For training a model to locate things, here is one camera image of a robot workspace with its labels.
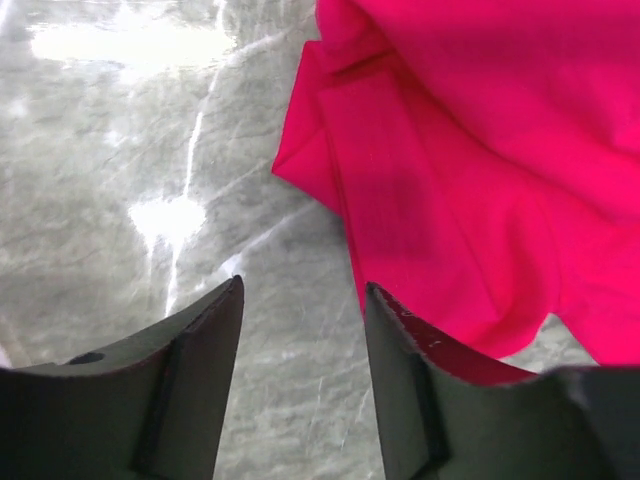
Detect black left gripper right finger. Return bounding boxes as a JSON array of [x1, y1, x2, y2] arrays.
[[365, 283, 639, 480]]

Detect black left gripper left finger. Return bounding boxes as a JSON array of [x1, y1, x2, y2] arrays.
[[1, 277, 244, 479]]

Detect red t shirt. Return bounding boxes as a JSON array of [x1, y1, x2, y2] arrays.
[[273, 0, 639, 365]]

